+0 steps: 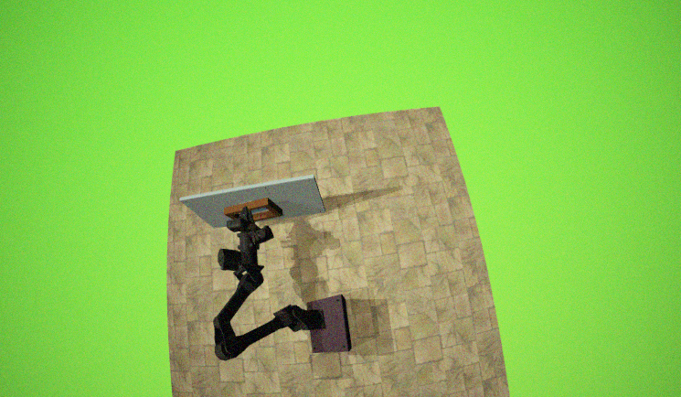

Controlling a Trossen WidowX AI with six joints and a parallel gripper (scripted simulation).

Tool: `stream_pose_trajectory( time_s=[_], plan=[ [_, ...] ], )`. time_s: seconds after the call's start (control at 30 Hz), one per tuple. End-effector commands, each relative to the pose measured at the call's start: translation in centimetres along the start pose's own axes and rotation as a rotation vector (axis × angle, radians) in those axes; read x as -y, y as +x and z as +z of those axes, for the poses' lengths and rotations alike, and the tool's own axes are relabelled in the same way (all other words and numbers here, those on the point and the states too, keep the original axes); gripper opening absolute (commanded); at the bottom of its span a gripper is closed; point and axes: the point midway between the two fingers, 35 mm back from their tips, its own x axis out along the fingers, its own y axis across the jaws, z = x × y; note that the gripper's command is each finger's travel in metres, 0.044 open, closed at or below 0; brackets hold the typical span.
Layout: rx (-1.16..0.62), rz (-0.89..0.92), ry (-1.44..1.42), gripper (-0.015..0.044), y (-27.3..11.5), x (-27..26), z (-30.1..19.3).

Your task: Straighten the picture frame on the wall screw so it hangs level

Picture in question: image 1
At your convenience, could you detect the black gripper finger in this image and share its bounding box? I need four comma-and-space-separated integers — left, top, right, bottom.
239, 207, 253, 225
248, 210, 260, 230

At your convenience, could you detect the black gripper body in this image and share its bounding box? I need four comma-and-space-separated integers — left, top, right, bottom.
227, 218, 260, 252

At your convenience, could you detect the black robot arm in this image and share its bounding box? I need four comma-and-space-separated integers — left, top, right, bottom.
213, 225, 325, 360

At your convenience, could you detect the brown picture frame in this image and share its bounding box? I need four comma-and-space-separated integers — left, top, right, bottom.
224, 198, 282, 221

